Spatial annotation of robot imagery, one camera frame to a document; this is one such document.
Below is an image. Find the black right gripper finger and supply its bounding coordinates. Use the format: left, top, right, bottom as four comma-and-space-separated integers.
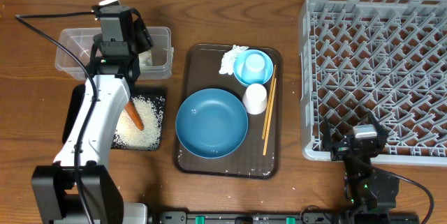
322, 117, 334, 151
368, 112, 388, 139

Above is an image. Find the orange carrot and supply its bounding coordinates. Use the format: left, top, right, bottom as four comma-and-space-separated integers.
124, 101, 144, 130

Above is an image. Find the white pink cup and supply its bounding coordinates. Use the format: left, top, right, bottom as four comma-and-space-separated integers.
242, 84, 268, 115

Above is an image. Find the pile of white rice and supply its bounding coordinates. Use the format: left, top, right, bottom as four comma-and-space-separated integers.
111, 94, 166, 151

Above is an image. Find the light blue cup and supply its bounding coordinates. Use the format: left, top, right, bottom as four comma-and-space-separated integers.
241, 54, 265, 84

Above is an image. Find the light blue bowl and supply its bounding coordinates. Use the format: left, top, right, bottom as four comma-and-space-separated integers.
233, 50, 274, 87

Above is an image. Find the white tissue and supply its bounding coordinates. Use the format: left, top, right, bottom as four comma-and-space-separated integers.
219, 45, 249, 75

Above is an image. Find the dark blue plate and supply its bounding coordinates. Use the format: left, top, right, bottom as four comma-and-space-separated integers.
175, 89, 249, 159

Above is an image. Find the yellow pandan cake wrapper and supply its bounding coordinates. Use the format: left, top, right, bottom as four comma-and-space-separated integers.
138, 50, 153, 67

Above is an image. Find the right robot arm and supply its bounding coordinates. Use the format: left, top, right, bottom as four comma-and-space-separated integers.
322, 112, 399, 223

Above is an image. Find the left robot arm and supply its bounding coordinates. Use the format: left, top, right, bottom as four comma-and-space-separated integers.
31, 1, 153, 223

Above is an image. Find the grey dishwasher rack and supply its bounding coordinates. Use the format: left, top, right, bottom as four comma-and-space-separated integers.
298, 0, 446, 167

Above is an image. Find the clear plastic container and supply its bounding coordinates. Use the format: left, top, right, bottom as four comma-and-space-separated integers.
54, 27, 174, 81

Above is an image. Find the wooden chopstick left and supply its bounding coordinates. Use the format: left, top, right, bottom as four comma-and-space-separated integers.
262, 65, 277, 140

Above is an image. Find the wooden chopstick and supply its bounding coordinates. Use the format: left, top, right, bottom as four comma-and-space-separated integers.
262, 65, 277, 140
263, 78, 277, 156

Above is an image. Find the black plastic tray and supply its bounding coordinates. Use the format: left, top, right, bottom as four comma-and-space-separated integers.
61, 84, 168, 151

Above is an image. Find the wooden chopstick right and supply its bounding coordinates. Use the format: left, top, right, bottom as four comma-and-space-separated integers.
263, 78, 277, 156

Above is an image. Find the brown serving tray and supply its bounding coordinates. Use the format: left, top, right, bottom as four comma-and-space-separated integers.
173, 44, 282, 179

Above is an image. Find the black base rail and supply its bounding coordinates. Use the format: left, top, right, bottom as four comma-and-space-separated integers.
153, 211, 419, 224

